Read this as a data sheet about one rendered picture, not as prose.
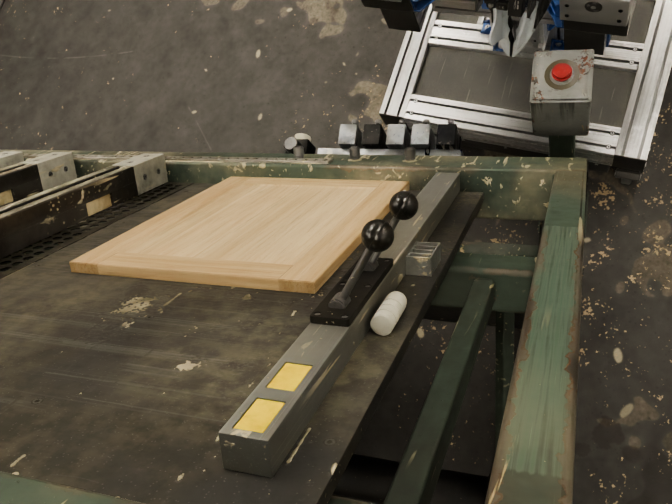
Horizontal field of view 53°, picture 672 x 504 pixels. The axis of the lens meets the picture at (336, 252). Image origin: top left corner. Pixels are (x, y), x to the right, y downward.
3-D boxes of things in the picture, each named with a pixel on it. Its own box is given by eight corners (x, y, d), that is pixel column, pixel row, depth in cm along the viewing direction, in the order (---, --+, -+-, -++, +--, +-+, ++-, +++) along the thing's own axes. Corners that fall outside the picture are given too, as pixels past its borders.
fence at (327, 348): (460, 191, 143) (460, 172, 142) (272, 478, 60) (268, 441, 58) (436, 190, 145) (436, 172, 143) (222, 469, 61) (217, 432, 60)
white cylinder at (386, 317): (393, 337, 83) (408, 310, 90) (392, 316, 82) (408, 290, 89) (370, 335, 84) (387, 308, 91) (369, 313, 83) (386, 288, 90)
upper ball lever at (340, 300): (354, 312, 84) (403, 225, 77) (344, 325, 80) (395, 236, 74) (328, 295, 84) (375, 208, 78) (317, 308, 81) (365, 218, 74)
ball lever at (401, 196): (380, 275, 94) (426, 196, 88) (373, 286, 91) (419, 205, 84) (357, 261, 95) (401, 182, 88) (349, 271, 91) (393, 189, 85)
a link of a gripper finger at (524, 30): (501, 73, 94) (505, 12, 87) (513, 50, 97) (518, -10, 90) (523, 77, 93) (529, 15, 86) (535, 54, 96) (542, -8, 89)
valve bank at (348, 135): (486, 143, 177) (475, 101, 155) (481, 194, 173) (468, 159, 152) (309, 141, 193) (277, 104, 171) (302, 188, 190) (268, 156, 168)
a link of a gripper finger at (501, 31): (479, 70, 95) (481, 9, 88) (492, 47, 98) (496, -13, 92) (501, 73, 94) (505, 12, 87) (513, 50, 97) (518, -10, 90)
